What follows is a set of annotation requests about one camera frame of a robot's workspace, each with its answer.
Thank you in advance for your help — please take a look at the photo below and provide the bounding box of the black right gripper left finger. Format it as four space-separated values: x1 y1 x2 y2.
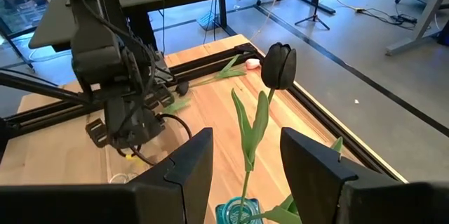
0 127 214 224

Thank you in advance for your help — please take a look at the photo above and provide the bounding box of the grey table leg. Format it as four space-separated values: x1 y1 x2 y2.
385 0 449 57

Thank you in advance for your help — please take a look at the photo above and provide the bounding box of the black power strip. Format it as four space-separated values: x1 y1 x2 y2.
389 13 419 25

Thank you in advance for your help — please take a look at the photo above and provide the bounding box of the pink artificial tulip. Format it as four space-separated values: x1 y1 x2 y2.
189 54 262 88

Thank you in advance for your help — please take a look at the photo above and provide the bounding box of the black tripod stand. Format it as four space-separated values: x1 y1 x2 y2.
294 0 331 31

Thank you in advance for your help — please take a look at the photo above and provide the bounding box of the black aluminium table frame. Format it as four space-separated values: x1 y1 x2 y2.
0 42 401 183

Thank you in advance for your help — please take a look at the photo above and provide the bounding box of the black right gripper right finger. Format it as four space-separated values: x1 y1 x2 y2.
279 127 449 224

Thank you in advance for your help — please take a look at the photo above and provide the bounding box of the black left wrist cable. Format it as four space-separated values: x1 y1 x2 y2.
115 112 194 167

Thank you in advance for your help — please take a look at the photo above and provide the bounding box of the blue glass vase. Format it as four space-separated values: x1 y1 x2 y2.
215 196 264 224

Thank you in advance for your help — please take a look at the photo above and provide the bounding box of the clear glass vase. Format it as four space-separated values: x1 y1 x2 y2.
107 171 140 185

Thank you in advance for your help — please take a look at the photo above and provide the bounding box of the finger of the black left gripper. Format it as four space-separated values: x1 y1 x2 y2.
85 117 109 148
149 86 175 110

